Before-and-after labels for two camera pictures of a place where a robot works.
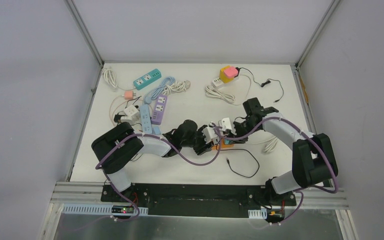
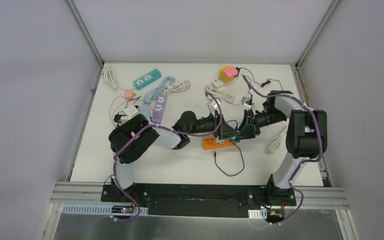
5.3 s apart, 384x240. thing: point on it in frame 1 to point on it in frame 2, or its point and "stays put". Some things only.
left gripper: (200, 145) to (219, 127)
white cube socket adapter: (133, 112) stays put
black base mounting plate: (196, 200) stays put
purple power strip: (157, 117) stays put
